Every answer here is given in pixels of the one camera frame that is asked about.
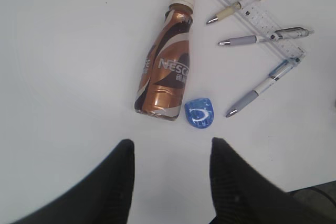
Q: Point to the blue grey grip pen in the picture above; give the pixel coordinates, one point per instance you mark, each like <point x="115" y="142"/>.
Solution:
<point x="271" y="79"/>

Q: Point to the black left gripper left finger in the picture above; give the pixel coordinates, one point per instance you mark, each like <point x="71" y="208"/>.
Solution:
<point x="103" y="196"/>

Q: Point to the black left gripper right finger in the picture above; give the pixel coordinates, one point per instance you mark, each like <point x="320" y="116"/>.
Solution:
<point x="241" y="195"/>

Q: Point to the blue pencil sharpener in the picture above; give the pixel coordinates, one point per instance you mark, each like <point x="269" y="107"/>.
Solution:
<point x="199" y="113"/>

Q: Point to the clear plastic ruler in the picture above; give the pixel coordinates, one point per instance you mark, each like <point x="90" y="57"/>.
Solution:
<point x="260" y="22"/>

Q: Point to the brown Nescafe coffee bottle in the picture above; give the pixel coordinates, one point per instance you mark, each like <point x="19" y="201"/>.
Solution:
<point x="167" y="65"/>

